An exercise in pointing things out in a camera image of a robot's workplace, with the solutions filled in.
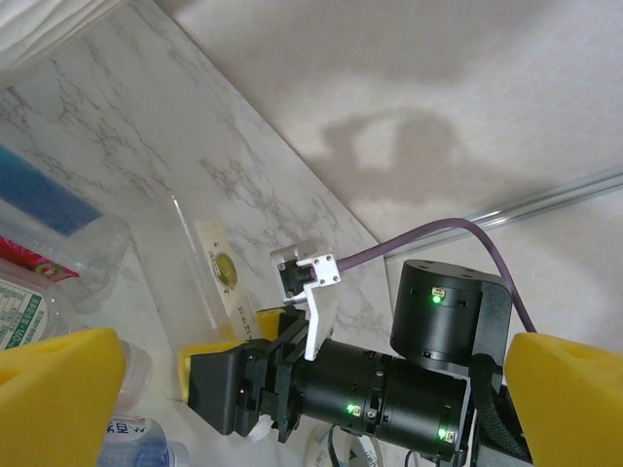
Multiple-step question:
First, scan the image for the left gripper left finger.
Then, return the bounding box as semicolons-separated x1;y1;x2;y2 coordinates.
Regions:
0;327;123;467

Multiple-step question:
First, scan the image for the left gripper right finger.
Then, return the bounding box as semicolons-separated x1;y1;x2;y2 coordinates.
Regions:
504;333;623;467

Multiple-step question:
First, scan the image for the blue label bottle white cap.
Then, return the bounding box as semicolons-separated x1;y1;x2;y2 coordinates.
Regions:
99;411;274;467

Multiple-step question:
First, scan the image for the clear bottle red label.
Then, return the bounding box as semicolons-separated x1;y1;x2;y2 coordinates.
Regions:
0;208;131;354

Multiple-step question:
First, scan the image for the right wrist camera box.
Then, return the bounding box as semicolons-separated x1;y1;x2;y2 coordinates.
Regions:
270;238;343;362

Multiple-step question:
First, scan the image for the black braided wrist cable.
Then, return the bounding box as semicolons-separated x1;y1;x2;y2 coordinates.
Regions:
474;353;531;461

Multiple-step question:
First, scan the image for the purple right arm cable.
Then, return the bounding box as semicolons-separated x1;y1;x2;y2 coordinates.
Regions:
337;218;539;337

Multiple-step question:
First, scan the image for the aluminium frame post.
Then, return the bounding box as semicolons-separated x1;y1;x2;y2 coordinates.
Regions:
384;167;623;252

